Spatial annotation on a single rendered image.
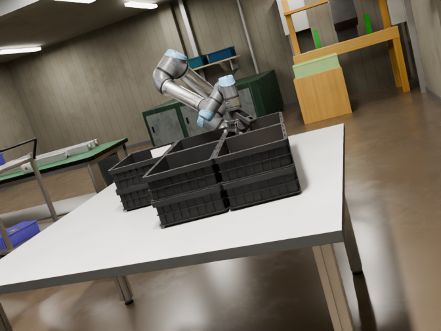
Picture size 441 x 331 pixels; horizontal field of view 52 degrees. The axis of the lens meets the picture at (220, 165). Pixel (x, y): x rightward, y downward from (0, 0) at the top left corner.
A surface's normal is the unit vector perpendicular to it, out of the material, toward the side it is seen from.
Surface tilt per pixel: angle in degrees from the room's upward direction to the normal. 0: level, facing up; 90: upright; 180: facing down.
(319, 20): 90
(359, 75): 90
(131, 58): 90
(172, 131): 90
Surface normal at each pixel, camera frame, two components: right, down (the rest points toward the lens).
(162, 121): -0.26, 0.29
